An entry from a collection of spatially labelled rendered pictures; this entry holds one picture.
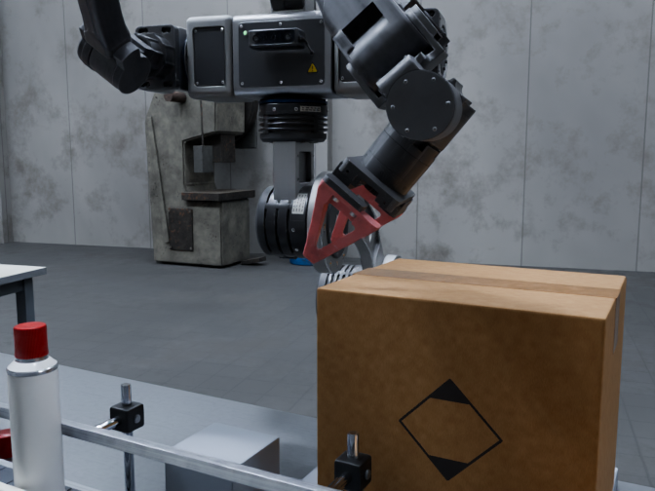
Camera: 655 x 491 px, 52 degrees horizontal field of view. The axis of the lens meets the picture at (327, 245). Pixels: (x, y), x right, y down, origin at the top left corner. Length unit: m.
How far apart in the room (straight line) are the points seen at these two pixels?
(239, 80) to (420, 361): 0.76
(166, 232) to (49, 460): 7.08
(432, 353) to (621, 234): 7.27
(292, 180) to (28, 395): 0.68
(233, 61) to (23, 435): 0.79
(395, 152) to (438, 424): 0.29
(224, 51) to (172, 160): 6.44
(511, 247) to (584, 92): 1.85
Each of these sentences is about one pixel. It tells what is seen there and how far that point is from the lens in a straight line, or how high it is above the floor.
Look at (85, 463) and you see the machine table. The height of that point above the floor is 0.83.
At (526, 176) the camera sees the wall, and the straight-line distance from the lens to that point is 7.85.
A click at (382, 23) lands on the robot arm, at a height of 1.39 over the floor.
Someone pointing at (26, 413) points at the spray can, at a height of 1.00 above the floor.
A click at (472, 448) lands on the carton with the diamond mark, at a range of 0.73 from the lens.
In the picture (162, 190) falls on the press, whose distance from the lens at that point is 7.84.
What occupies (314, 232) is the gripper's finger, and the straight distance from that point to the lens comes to 0.63.
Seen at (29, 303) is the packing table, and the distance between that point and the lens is 3.15.
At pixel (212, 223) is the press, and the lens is 7.48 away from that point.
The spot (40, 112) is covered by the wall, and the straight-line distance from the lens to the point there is 10.26.
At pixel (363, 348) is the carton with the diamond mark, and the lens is 0.74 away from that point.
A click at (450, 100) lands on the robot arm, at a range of 0.56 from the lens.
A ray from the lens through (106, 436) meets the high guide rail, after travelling 0.80.
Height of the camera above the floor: 1.27
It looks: 8 degrees down
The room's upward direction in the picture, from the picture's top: straight up
